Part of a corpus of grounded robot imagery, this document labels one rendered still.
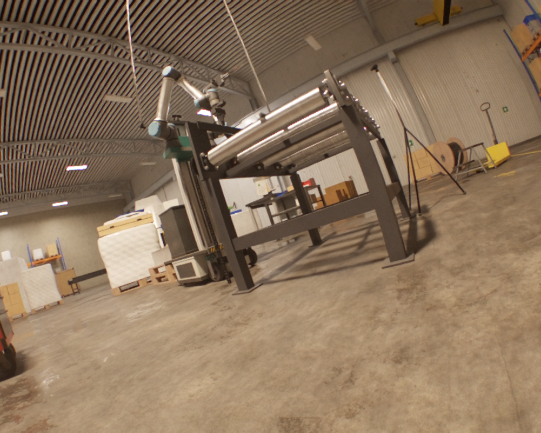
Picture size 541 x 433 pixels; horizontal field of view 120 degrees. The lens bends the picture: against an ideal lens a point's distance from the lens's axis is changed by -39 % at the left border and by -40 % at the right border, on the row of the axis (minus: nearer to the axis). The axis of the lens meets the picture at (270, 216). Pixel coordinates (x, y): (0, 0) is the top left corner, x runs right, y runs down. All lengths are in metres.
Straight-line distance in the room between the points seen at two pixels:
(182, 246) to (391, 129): 10.59
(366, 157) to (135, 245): 4.32
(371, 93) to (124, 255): 11.31
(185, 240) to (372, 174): 2.03
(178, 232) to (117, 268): 2.40
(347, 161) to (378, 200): 11.05
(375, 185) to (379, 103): 11.18
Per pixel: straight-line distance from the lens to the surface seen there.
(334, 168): 12.36
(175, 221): 2.69
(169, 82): 2.67
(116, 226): 4.99
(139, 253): 4.90
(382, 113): 12.16
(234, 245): 1.59
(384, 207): 1.17
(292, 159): 2.28
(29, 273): 9.17
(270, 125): 1.36
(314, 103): 1.28
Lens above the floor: 0.36
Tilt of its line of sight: 1 degrees up
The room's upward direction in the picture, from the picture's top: 19 degrees counter-clockwise
